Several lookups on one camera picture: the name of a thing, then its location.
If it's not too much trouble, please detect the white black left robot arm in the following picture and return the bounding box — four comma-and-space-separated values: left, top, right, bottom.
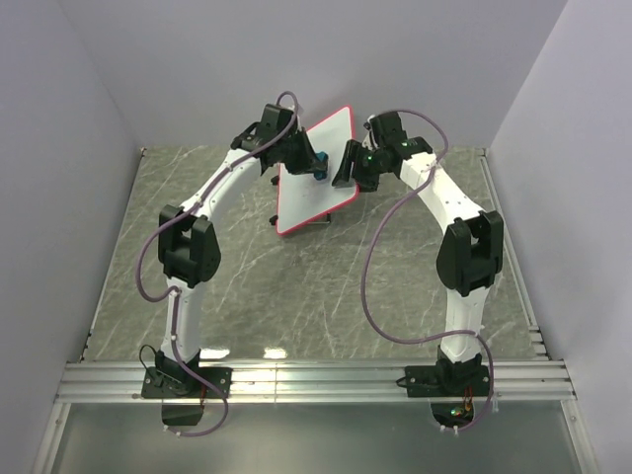
142, 103, 327, 398

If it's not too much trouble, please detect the black whiteboard stand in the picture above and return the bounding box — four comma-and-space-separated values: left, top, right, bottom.
272, 170, 331, 233

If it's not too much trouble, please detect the pink framed whiteboard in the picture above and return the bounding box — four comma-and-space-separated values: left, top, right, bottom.
275, 105, 359, 236

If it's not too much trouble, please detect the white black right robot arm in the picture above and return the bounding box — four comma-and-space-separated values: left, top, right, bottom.
333, 110, 505, 397

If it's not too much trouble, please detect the aluminium mounting rail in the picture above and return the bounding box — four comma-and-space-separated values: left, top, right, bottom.
55, 360, 577, 404

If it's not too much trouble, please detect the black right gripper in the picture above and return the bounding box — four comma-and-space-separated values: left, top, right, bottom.
331, 139, 385, 194

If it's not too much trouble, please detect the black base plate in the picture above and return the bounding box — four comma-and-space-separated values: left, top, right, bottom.
396, 363, 492, 398
141, 366, 232, 399

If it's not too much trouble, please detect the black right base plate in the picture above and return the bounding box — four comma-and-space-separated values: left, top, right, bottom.
396, 363, 492, 398

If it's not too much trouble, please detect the blue whiteboard eraser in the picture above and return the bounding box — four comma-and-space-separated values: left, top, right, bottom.
313, 151, 329, 181

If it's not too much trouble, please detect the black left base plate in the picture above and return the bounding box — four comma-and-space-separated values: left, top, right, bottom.
141, 366, 232, 399

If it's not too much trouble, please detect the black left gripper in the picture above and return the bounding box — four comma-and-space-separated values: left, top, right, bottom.
278, 127, 326, 177

